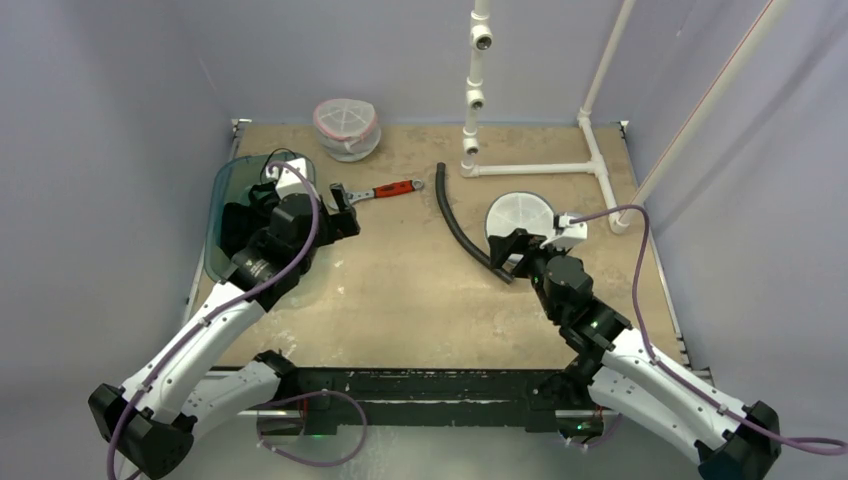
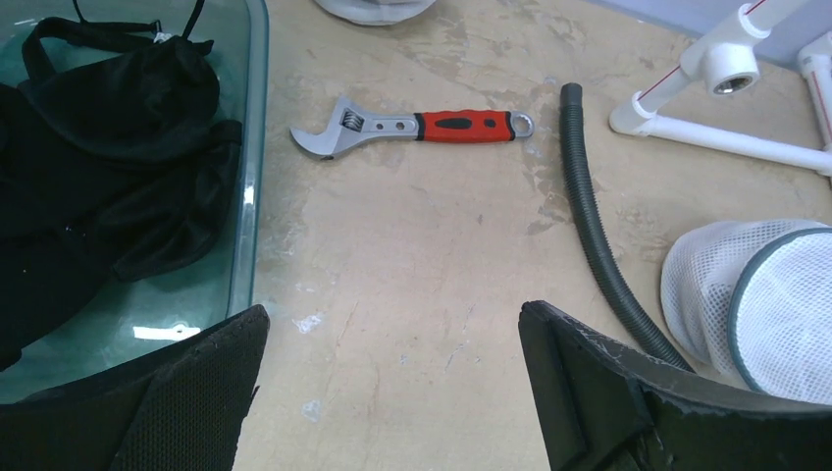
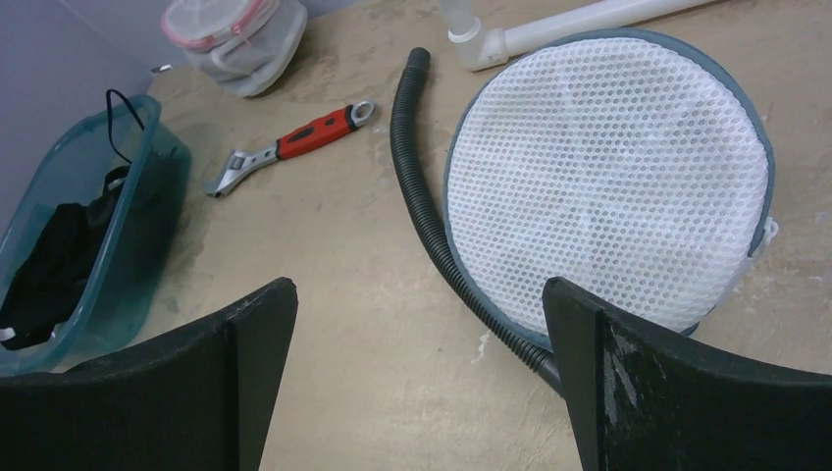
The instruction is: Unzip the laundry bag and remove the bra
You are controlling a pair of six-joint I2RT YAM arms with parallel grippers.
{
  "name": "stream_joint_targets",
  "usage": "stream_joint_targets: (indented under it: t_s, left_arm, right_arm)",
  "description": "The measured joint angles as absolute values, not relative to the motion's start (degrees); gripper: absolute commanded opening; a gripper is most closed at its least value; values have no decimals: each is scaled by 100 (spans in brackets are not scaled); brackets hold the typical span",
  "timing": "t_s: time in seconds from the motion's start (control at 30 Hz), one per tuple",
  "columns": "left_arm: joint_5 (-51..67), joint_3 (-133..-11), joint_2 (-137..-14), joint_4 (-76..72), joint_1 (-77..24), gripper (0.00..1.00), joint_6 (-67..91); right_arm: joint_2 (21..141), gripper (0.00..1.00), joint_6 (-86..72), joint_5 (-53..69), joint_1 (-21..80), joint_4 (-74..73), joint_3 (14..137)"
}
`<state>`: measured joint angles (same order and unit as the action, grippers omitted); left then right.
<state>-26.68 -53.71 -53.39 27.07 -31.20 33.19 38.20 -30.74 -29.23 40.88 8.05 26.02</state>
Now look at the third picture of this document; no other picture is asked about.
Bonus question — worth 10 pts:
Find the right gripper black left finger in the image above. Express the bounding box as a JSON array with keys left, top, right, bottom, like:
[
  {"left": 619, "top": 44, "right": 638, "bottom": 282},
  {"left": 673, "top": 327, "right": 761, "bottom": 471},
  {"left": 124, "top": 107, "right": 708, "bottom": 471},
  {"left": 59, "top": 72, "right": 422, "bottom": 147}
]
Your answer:
[{"left": 1, "top": 278, "right": 298, "bottom": 470}]

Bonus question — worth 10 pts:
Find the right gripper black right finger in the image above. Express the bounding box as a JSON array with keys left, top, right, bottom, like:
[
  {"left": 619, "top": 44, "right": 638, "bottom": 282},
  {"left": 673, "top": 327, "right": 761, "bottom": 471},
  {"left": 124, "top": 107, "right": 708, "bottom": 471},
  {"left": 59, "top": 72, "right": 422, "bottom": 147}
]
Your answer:
[{"left": 543, "top": 278, "right": 831, "bottom": 470}]

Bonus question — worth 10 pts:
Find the white mesh laundry bag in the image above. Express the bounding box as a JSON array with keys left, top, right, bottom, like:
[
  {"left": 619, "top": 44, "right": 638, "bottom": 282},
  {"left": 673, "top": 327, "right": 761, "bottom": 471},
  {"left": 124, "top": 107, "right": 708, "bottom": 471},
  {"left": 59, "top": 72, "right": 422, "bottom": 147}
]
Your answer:
[{"left": 442, "top": 28, "right": 779, "bottom": 348}]

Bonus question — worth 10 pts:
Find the black bra in bin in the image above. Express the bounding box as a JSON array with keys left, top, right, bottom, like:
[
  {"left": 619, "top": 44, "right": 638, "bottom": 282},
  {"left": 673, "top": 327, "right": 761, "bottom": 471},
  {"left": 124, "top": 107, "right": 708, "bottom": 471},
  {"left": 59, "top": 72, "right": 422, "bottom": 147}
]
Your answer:
[{"left": 1, "top": 89, "right": 150, "bottom": 351}]

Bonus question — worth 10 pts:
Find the pink trimmed mesh laundry bag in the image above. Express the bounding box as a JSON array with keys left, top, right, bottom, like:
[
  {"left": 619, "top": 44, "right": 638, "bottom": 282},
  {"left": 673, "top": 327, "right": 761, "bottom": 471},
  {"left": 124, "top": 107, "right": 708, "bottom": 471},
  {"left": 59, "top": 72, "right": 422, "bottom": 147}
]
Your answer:
[{"left": 161, "top": 0, "right": 308, "bottom": 97}]

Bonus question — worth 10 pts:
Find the teal plastic bin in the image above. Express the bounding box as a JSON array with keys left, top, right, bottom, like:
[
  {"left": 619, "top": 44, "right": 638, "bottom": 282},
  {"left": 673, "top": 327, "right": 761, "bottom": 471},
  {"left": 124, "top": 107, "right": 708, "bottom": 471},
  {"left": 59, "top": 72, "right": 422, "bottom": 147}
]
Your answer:
[{"left": 1, "top": 89, "right": 191, "bottom": 377}]

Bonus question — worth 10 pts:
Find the red handled adjustable wrench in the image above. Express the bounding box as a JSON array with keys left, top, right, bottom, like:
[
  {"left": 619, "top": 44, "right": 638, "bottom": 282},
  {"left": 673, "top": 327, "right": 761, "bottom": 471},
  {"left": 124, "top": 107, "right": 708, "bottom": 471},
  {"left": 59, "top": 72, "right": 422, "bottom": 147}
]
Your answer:
[{"left": 203, "top": 100, "right": 376, "bottom": 198}]

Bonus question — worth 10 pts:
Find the white PVC pipe frame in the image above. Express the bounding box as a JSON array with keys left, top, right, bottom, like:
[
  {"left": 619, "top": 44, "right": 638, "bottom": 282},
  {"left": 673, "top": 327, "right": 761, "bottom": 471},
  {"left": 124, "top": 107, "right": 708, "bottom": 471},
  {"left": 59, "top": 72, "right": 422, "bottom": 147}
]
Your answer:
[{"left": 440, "top": 0, "right": 706, "bottom": 72}]

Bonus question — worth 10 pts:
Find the black corrugated hose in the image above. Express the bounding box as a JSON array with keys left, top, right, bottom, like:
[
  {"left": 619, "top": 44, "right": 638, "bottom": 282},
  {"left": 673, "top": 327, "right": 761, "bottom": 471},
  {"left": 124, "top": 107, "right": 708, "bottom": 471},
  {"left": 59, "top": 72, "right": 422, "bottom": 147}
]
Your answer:
[{"left": 390, "top": 47, "right": 563, "bottom": 395}]

